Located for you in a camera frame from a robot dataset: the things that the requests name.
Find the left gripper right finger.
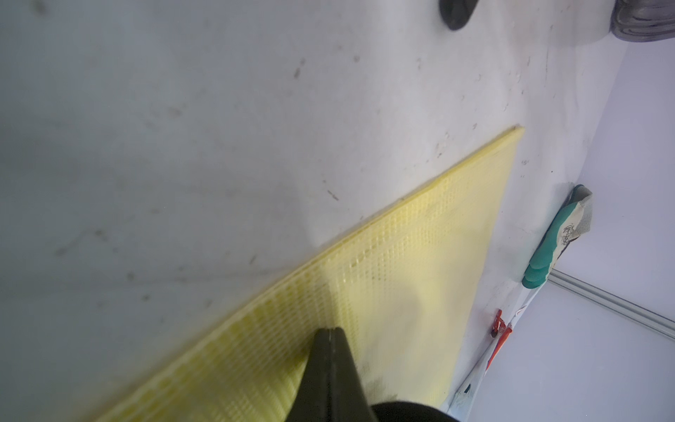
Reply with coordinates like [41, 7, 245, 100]
[330, 328, 377, 422]

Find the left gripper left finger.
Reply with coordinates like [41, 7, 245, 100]
[286, 329, 332, 422]

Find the yellow mesh document bag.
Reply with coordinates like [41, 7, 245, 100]
[103, 127, 524, 421]

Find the green white work glove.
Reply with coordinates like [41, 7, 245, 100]
[521, 185, 592, 289]

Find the dark purple glass vase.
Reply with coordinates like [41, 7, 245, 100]
[611, 0, 674, 42]

